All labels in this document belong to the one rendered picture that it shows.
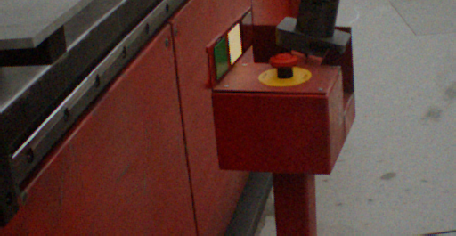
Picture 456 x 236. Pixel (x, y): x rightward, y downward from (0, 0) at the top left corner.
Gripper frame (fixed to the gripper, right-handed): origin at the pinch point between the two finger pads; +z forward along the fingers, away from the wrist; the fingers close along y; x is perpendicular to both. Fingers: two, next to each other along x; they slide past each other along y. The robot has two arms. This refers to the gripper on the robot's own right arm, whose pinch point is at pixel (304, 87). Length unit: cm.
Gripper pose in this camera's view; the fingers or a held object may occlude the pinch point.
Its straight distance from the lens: 126.2
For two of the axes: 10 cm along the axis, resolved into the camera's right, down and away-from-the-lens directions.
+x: -3.0, 3.5, -8.8
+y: -9.4, -2.6, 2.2
